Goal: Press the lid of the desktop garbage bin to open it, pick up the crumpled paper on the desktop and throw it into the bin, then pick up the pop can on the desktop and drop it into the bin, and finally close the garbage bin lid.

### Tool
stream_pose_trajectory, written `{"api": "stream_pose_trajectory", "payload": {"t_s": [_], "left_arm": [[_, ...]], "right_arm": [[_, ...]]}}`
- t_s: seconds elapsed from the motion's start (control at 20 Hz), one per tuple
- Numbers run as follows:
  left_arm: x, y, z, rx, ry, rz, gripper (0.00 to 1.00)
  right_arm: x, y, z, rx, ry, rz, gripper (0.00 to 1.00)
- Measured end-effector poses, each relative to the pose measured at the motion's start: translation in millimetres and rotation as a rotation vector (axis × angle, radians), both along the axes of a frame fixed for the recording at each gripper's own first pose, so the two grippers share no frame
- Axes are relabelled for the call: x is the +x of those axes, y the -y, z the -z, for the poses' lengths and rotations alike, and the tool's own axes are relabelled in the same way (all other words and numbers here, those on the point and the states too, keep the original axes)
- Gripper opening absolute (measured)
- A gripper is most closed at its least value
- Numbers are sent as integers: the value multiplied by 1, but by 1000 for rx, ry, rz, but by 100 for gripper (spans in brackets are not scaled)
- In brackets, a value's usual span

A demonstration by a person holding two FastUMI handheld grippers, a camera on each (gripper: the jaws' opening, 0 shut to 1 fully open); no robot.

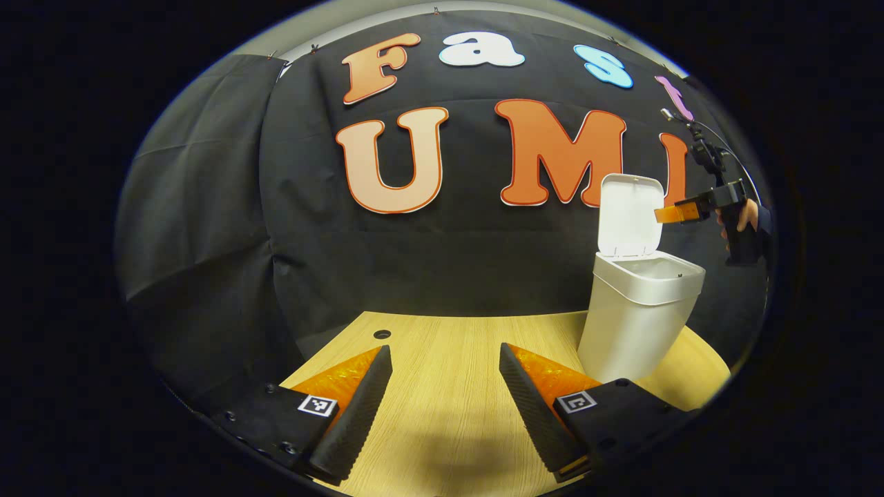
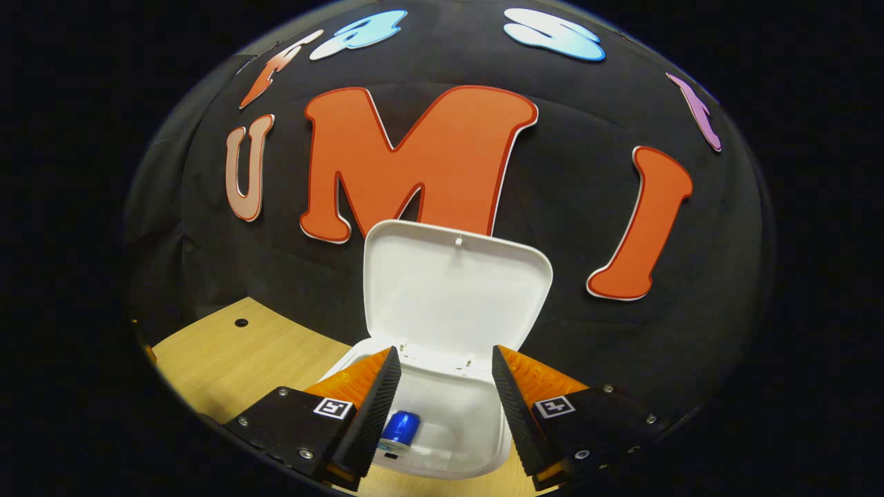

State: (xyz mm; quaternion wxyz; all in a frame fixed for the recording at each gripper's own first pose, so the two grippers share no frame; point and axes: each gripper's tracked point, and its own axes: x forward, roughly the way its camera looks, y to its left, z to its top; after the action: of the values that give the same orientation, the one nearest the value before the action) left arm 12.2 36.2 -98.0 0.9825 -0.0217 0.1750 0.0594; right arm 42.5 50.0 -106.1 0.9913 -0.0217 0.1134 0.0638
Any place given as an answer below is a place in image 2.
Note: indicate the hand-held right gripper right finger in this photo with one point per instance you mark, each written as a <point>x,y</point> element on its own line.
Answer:
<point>514,414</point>

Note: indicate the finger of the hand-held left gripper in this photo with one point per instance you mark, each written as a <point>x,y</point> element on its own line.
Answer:
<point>149,353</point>

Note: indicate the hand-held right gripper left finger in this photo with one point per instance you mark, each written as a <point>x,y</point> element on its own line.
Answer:
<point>376,414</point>

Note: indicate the blue pop can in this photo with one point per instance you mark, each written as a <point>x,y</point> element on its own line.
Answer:
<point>400,426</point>

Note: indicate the white desktop garbage bin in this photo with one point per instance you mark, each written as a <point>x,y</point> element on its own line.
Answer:
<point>449,297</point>

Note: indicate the wooden desktop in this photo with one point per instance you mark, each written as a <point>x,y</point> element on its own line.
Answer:
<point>228,366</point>

